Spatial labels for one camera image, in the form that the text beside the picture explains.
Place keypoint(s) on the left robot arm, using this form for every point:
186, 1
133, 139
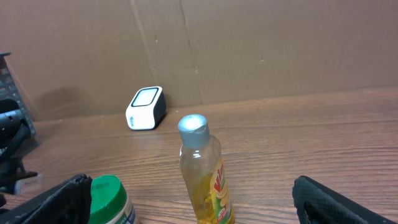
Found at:
15, 130

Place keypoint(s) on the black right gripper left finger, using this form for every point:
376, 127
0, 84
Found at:
68, 202

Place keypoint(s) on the white barcode scanner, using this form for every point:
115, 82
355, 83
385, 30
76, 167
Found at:
147, 109

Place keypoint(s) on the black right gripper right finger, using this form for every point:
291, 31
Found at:
318, 204

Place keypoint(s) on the green lid jar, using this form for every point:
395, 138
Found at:
110, 203

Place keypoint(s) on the yellow dish soap bottle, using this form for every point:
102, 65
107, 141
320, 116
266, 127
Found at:
202, 168

